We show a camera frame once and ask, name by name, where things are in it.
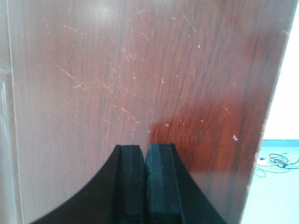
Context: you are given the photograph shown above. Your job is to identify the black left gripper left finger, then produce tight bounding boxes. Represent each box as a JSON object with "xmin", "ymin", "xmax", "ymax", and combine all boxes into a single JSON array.
[{"xmin": 35, "ymin": 145, "xmax": 145, "ymax": 224}]

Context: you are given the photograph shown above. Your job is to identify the cables on floor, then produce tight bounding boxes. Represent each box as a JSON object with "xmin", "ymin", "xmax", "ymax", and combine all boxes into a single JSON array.
[{"xmin": 254, "ymin": 153, "xmax": 299, "ymax": 178}]

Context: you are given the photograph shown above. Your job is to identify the white wooden door frame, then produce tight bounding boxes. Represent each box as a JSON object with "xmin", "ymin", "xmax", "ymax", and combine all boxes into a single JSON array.
[{"xmin": 0, "ymin": 0, "xmax": 23, "ymax": 224}]

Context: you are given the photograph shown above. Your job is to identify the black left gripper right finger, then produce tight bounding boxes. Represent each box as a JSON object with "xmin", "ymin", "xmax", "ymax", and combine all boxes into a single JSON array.
[{"xmin": 145, "ymin": 143, "xmax": 225, "ymax": 224}]

